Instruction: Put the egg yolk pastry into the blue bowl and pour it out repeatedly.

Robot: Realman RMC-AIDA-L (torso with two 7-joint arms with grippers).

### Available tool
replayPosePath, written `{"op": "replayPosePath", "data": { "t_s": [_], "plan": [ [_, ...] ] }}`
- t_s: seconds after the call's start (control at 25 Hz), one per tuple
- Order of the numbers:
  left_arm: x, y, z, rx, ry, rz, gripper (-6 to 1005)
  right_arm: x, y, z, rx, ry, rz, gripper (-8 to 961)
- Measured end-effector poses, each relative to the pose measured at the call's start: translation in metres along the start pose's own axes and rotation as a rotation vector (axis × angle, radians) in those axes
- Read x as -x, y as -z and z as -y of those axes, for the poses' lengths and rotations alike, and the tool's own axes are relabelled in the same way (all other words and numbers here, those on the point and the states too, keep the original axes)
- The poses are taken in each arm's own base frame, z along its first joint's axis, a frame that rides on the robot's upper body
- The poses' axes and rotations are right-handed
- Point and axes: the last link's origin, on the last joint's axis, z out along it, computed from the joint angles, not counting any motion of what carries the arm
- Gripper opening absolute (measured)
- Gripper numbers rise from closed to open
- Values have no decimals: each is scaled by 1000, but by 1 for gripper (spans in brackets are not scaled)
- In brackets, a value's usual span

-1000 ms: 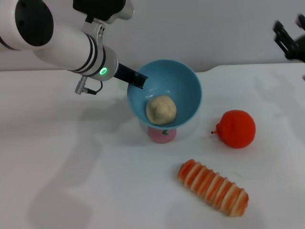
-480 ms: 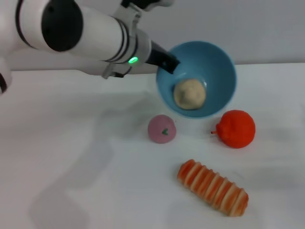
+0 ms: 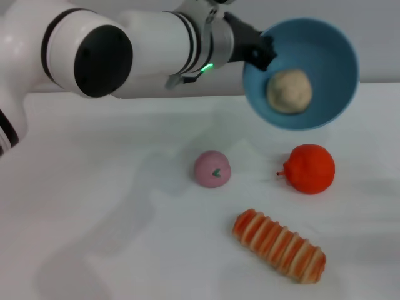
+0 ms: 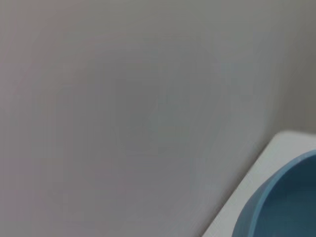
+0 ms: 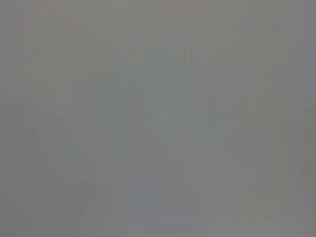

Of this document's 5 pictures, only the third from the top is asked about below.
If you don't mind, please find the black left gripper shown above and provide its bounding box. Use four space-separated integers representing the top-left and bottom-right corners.
222 11 279 73

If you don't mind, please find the beige egg yolk pastry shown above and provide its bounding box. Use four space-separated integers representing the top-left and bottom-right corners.
266 68 313 116

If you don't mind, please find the blue plastic bowl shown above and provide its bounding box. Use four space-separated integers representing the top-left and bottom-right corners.
242 17 360 132

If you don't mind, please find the orange red fruit toy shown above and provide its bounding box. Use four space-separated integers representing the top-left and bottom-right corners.
276 143 336 196

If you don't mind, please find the pink peach bun toy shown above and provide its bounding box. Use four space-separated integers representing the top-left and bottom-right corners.
193 150 233 189

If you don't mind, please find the orange striped bread loaf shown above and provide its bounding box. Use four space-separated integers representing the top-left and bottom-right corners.
232 208 328 285

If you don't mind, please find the left arm cable with plug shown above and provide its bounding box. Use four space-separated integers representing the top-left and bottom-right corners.
164 69 203 91

